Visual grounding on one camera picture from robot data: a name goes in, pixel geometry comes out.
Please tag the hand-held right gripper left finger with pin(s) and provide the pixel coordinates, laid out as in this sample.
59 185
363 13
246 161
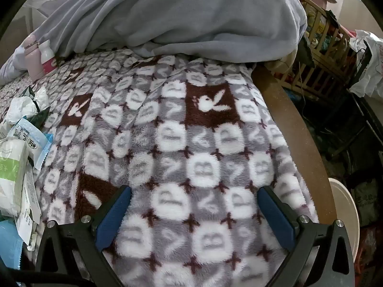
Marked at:
115 218

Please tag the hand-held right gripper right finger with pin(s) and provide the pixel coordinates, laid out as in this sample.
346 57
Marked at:
276 218

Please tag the beige bin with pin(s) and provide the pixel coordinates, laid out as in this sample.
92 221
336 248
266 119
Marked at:
344 203

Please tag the blue snack bag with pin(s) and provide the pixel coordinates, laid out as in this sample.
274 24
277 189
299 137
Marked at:
9 245

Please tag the white tissue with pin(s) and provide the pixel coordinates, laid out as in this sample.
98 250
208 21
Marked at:
21 106

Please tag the white green medicine box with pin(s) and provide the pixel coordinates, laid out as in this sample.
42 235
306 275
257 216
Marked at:
30 194

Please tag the dark plastic bag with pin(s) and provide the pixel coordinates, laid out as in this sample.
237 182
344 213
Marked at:
365 197

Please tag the red plastic bag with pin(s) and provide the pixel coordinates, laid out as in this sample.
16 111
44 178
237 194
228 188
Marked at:
369 245

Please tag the white light blue sachet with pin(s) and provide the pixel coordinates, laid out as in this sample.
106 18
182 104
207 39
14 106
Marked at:
39 149

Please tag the printed plush blanket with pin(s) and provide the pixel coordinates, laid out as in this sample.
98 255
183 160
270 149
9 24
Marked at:
194 143

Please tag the white green tissue pack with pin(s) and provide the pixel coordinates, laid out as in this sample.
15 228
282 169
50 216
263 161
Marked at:
12 173

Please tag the black metal rack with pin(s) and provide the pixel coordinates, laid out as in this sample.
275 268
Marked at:
363 116

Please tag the white medicine bottle pink label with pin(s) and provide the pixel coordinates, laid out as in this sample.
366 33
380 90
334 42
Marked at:
46 55

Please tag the white plastic bag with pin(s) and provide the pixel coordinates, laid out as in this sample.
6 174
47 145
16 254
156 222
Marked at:
371 65

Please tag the wooden crib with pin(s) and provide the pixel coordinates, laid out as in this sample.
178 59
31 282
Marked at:
335 24

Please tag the grey quilt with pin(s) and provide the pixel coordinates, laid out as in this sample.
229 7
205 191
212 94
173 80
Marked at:
179 15

